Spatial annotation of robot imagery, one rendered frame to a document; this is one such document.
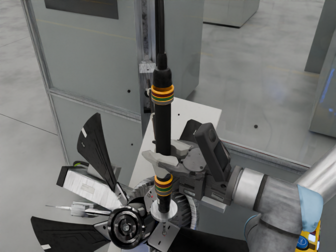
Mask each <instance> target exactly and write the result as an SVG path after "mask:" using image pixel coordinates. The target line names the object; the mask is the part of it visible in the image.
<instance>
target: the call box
mask: <svg viewBox="0 0 336 252"><path fill-rule="evenodd" d="M320 224H321V221H320V220H319V222H318V225H317V227H316V230H315V231H316V234H315V235H313V236H315V241H312V240H309V235H312V234H310V232H308V231H302V232H301V234H300V236H302V237H304V238H306V239H307V242H308V244H307V247H306V248H300V247H298V246H296V249H295V252H317V246H318V239H319V231H320ZM309 243H311V244H313V245H315V250H312V249H310V248H309Z"/></svg>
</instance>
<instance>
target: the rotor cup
mask: <svg viewBox="0 0 336 252"><path fill-rule="evenodd" d="M140 208H144V209H143V210H138V209H140ZM123 224H128V225H129V230H128V231H124V230H123ZM158 224H159V221H157V220H155V219H154V218H153V217H152V216H151V215H150V212H147V209H146V205H145V201H144V196H141V197H137V198H134V199H133V200H131V201H130V202H129V203H128V204H125V205H121V206H119V207H117V208H116V209H115V210H113V212H112V213H111V214H110V216H109V218H108V221H107V232H108V235H109V238H110V240H111V241H112V242H113V244H114V245H115V246H117V247H118V248H120V249H123V250H131V249H134V248H136V247H138V246H140V245H142V244H146V243H148V239H149V237H150V236H151V234H152V233H153V231H154V230H155V228H156V227H157V225H158ZM148 233H150V234H149V235H148V236H146V237H145V235H146V234H148Z"/></svg>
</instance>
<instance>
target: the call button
mask: <svg viewBox="0 0 336 252"><path fill-rule="evenodd" d="M307 245H308V241H307V239H306V238H304V237H303V236H299V239H298V242H297V247H299V248H302V249H303V248H306V247H307Z"/></svg>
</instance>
